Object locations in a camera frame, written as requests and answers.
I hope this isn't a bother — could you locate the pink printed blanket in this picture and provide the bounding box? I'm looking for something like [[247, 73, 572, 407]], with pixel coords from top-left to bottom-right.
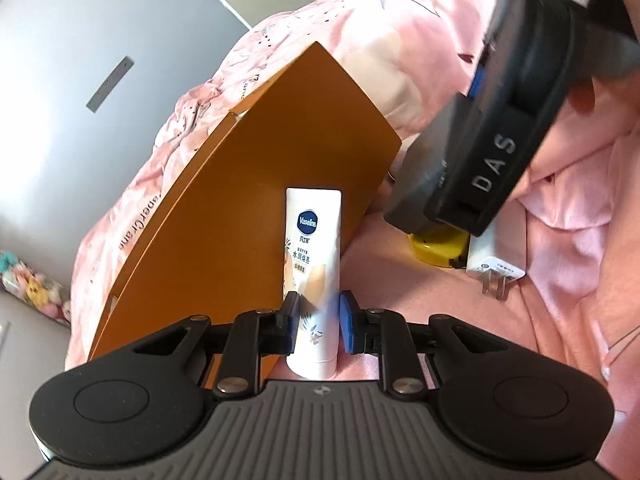
[[65, 0, 640, 480]]

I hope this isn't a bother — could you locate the yellow round tape measure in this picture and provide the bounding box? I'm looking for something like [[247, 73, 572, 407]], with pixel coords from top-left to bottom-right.
[[407, 225, 471, 268]]

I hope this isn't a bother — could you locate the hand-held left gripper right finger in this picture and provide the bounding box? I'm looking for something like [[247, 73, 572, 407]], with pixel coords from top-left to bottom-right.
[[339, 290, 507, 395]]

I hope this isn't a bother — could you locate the white lotion tube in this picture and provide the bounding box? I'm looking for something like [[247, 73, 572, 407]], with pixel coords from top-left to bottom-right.
[[282, 187, 344, 380]]

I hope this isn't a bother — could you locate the orange cardboard box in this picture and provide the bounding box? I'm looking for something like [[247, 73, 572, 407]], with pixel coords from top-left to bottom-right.
[[87, 41, 403, 382]]

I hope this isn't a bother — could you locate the grey wardrobe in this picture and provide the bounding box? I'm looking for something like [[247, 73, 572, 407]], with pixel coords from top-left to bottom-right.
[[0, 0, 253, 328]]

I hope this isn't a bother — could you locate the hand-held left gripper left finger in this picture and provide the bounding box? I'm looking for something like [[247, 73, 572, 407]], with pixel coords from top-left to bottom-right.
[[128, 292, 301, 396]]

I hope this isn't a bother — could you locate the pile of plush toys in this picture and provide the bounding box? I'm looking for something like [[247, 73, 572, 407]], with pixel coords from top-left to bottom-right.
[[0, 250, 72, 329]]

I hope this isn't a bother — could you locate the grey wardrobe handle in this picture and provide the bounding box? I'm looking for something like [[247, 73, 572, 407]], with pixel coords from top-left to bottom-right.
[[86, 56, 135, 113]]

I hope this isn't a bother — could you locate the white charger plug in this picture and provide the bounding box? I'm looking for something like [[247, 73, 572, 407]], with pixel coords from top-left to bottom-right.
[[465, 232, 529, 302]]

